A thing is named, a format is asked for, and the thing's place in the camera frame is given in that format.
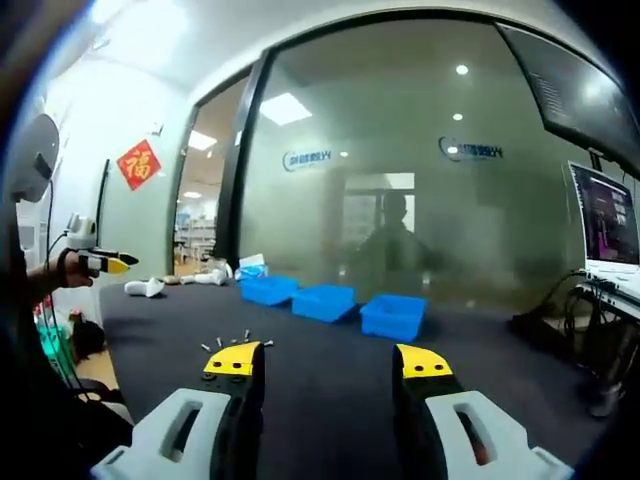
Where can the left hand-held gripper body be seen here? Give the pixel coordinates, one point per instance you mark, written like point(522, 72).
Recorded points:
point(81, 231)

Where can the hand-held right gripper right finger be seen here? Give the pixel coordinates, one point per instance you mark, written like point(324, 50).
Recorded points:
point(500, 435)

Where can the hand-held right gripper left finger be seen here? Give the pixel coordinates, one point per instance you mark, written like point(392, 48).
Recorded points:
point(165, 430)

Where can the group of screws nuts washers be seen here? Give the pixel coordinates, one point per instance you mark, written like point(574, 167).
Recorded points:
point(218, 342)

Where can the blue plastic bin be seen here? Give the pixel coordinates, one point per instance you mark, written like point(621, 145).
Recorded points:
point(267, 289)
point(392, 320)
point(322, 302)

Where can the person's left hand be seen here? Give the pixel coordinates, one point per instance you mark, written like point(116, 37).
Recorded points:
point(77, 270)

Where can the large white plastic object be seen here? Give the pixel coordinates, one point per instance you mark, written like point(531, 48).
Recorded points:
point(145, 288)

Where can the beige stone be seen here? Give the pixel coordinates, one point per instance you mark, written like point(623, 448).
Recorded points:
point(171, 279)

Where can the small white cylinder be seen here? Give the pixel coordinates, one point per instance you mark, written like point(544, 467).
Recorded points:
point(187, 279)

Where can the black chair armrest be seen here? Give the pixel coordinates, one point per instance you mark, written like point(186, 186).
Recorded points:
point(100, 392)

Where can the black bag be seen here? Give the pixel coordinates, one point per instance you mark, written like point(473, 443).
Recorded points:
point(90, 340)

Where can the white worn device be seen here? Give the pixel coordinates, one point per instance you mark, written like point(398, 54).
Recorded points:
point(32, 155)

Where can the green plastic crate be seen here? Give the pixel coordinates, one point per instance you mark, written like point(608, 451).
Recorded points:
point(52, 340)

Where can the white curved plastic object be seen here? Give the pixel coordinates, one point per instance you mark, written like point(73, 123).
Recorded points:
point(211, 277)

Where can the glass pitcher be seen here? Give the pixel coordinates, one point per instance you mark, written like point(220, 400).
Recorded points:
point(227, 269)

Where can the tissue pack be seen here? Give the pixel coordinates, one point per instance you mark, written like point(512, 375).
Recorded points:
point(250, 266)

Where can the person's black clothing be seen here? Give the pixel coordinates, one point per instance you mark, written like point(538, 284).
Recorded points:
point(30, 410)

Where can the white desk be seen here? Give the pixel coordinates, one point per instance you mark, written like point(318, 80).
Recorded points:
point(610, 292)

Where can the blue logo sticker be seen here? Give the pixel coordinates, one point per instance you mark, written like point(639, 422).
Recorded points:
point(306, 159)
point(472, 150)

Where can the red paper wall decoration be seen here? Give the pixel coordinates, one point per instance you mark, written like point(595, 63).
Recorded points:
point(138, 165)

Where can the black door frame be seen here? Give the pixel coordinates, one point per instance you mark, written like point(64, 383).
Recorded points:
point(237, 200)

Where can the large black wall screen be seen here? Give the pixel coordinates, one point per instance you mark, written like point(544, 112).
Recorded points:
point(575, 90)

